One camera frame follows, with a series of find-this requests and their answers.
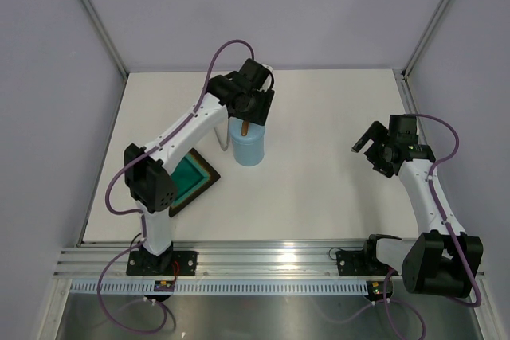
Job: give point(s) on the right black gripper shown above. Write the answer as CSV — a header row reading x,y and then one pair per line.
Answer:
x,y
378,133

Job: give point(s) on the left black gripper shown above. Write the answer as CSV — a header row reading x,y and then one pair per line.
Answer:
x,y
257,115

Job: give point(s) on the blue lid with wooden handle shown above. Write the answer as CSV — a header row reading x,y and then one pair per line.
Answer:
x,y
244,133

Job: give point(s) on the blue cylindrical lunch box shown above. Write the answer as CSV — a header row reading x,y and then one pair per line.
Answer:
x,y
249,155

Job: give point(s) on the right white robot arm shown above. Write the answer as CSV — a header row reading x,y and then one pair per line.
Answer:
x,y
444,259

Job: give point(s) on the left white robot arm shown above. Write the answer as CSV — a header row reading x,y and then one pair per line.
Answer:
x,y
149,178

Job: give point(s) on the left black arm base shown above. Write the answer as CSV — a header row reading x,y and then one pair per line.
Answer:
x,y
171,263

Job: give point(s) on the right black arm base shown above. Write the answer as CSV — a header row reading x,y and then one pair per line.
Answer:
x,y
358,260

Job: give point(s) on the black teal square plate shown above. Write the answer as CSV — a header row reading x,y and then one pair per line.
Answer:
x,y
192,177

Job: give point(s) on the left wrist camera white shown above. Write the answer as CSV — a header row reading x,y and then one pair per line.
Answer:
x,y
267,66

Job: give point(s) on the right aluminium frame post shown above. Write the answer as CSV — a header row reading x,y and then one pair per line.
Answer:
x,y
426,36

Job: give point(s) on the aluminium frame post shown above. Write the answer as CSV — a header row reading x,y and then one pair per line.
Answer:
x,y
426,36
105,38

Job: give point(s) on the left aluminium frame post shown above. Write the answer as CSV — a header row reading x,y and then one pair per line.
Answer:
x,y
105,38

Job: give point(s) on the aluminium rail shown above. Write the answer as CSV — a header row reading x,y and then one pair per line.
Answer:
x,y
234,259

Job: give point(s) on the white slotted cable duct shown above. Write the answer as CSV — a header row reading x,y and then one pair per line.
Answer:
x,y
222,287

